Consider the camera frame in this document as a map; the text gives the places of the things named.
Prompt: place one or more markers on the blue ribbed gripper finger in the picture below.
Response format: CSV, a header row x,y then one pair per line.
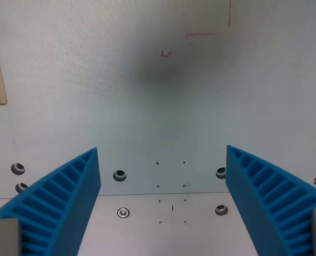
x,y
264,202
67,202

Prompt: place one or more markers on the silver screw with washer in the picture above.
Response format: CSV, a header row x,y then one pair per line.
x,y
123,212

